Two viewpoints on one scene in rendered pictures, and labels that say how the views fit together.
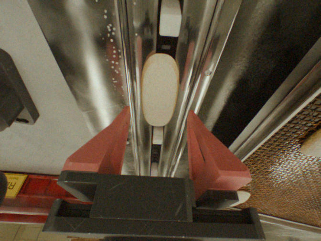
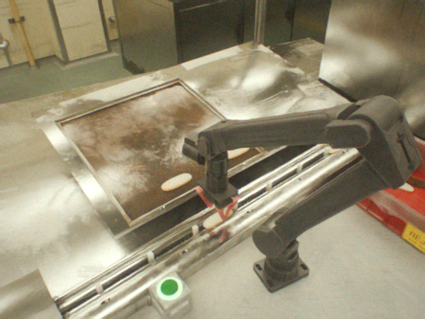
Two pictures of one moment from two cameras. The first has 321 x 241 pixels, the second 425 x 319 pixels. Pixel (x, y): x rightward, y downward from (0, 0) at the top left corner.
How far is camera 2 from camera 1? 0.91 m
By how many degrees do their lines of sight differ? 39
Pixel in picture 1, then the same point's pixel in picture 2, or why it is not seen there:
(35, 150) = (341, 243)
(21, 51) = (248, 264)
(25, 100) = not seen: hidden behind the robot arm
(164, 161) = (255, 189)
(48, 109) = not seen: hidden behind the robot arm
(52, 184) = (382, 214)
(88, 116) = (245, 227)
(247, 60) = (190, 213)
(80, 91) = (233, 233)
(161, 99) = (215, 216)
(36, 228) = not seen: outside the picture
